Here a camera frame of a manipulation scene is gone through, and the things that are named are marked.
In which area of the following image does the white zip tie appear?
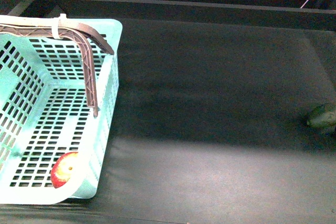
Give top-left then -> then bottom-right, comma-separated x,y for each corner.
51,14 -> 67,40

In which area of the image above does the black near display tray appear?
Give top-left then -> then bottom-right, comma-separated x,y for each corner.
1,0 -> 335,223

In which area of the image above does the light blue plastic basket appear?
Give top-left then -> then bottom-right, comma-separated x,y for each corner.
1,15 -> 122,205

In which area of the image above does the green avocado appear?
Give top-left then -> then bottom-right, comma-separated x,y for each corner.
306,103 -> 335,130

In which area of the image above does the red yellow apple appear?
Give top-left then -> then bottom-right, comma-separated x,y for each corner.
50,152 -> 78,188

